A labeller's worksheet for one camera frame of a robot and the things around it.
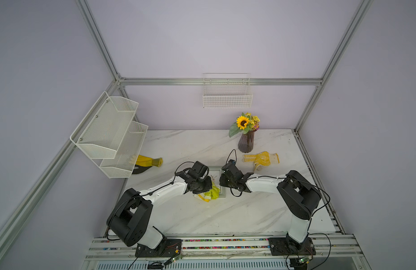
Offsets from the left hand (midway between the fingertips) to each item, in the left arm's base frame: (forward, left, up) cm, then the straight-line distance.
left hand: (210, 188), depth 87 cm
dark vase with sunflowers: (+27, -20, +21) cm, 40 cm away
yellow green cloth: (-3, -1, +1) cm, 4 cm away
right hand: (+7, -6, -6) cm, 11 cm away
